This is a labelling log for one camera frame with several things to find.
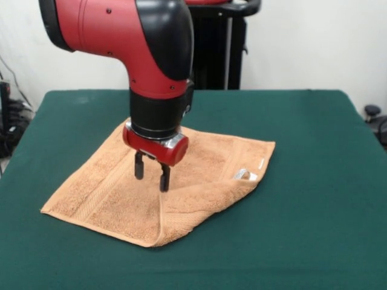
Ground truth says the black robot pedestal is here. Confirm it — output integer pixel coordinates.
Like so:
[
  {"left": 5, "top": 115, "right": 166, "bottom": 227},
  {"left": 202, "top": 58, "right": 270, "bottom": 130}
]
[{"left": 184, "top": 0, "right": 262, "bottom": 91}]

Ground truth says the dark green table cloth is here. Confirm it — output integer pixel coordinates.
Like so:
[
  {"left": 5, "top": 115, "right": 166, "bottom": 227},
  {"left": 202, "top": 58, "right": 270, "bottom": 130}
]
[{"left": 0, "top": 89, "right": 387, "bottom": 290}]

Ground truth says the tan terry towel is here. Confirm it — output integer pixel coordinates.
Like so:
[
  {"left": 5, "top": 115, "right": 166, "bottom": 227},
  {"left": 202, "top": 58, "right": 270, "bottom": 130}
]
[{"left": 40, "top": 119, "right": 276, "bottom": 248}]

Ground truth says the black cable bundle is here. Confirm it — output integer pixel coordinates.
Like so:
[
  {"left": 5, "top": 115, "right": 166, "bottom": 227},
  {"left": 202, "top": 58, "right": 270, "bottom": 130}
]
[{"left": 0, "top": 99, "right": 33, "bottom": 158}]

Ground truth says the black box device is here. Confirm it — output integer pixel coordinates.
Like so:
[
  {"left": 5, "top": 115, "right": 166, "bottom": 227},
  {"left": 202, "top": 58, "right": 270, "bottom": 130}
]
[{"left": 0, "top": 80, "right": 13, "bottom": 134}]

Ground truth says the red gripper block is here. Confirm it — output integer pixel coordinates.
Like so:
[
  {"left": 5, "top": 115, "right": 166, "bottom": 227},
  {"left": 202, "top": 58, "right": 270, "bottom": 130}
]
[{"left": 122, "top": 120, "right": 190, "bottom": 193}]

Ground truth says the black chair base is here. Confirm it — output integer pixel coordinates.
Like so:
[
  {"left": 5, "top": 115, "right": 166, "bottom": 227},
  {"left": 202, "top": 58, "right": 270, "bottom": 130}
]
[{"left": 363, "top": 104, "right": 387, "bottom": 152}]

